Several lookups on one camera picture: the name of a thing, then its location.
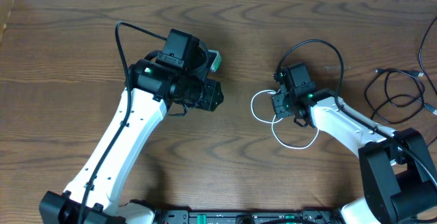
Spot white usb cable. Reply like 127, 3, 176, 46
250, 89, 320, 150

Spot short black usb cable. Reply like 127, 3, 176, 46
363, 68, 437, 125

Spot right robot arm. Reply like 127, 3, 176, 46
272, 64, 436, 223

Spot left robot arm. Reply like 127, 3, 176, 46
39, 29, 224, 223

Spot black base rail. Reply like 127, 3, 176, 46
129, 199, 342, 224

